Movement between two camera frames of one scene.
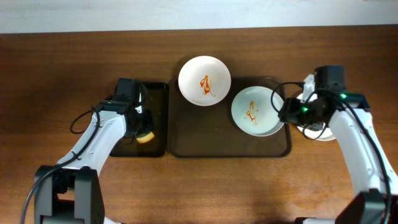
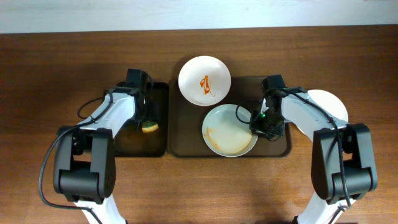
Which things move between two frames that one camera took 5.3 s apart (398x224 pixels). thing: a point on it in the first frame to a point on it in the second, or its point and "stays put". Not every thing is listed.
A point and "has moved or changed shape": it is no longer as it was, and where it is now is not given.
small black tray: [158, 102] stays put
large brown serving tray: [210, 132] stays put
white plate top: [204, 80] stays put
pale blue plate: [252, 111] has moved or changed shape
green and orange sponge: [145, 137] has moved or changed shape
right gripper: [286, 111] to [266, 127]
